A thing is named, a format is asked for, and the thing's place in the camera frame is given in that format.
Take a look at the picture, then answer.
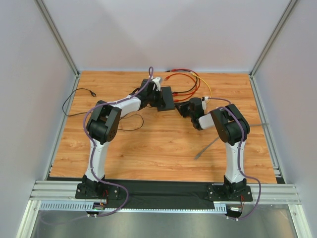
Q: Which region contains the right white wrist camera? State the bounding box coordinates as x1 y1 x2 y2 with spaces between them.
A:
202 96 209 110

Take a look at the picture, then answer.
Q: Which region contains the left aluminium frame post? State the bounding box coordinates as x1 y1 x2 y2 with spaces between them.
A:
34 0 80 76

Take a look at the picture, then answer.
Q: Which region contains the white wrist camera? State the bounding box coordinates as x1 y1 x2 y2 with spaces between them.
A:
151 77 163 92
202 96 209 110

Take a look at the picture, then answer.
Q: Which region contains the black network switch box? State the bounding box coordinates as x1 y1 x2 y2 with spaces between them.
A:
157 87 175 112

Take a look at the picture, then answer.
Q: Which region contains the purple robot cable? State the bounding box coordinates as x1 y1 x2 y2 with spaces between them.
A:
39 66 155 225
206 97 263 222

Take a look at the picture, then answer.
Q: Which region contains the front aluminium rail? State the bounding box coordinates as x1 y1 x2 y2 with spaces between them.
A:
30 180 301 205

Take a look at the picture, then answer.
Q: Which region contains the yellow ethernet cable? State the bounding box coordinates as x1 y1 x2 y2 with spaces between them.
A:
190 72 214 100

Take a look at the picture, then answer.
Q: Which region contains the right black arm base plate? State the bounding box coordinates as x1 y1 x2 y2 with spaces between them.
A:
207 183 253 202

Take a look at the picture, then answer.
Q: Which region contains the black cloth strip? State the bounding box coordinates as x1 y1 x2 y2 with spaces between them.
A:
47 176 288 209

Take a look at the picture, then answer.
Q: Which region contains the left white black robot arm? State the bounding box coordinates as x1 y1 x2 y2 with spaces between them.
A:
84 77 164 182

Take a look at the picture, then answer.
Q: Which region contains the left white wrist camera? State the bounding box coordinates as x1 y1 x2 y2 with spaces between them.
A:
151 77 163 92

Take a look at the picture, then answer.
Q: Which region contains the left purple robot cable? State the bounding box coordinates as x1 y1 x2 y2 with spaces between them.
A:
39 66 155 225

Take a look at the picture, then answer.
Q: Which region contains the right aluminium frame post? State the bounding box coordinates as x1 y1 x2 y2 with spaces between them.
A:
249 0 299 77

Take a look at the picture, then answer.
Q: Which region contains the aluminium frame post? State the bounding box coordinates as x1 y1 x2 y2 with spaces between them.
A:
34 0 80 76
249 0 299 77

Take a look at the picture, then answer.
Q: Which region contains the red ethernet cable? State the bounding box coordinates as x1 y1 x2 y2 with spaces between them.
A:
170 68 201 98

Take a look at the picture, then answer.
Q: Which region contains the grey ethernet cable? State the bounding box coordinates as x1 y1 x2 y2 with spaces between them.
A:
194 122 269 160

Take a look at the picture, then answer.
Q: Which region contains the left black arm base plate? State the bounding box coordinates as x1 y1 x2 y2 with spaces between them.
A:
75 183 120 200

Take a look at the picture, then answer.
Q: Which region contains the grey slotted cable duct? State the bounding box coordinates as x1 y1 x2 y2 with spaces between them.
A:
39 201 227 214

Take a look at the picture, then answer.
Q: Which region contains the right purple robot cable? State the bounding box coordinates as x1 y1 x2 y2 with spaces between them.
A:
206 97 263 222

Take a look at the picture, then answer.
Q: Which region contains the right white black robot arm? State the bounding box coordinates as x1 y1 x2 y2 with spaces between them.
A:
175 98 250 193

